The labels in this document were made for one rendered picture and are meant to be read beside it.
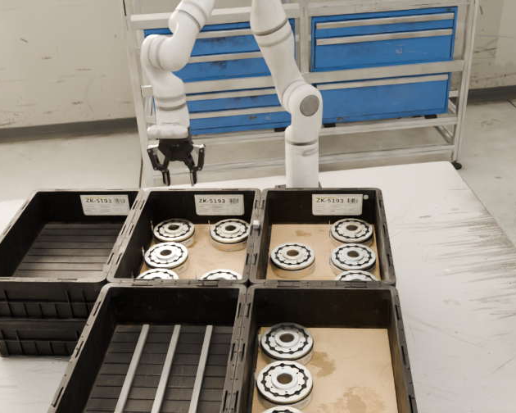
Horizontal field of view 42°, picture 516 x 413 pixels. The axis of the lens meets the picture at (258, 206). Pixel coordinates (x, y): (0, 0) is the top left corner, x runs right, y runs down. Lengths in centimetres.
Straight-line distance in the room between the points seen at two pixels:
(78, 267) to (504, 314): 102
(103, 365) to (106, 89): 310
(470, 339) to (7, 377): 104
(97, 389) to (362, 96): 251
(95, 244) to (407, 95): 223
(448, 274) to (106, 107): 299
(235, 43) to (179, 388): 228
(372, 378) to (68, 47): 333
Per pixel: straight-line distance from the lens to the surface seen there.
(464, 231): 201
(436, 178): 227
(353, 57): 347
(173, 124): 152
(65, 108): 444
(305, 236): 170
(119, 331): 147
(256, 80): 338
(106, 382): 137
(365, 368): 135
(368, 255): 158
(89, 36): 426
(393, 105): 361
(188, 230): 170
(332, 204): 172
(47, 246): 180
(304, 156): 185
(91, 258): 172
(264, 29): 169
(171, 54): 146
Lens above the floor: 177
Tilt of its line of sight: 31 degrees down
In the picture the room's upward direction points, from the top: 3 degrees counter-clockwise
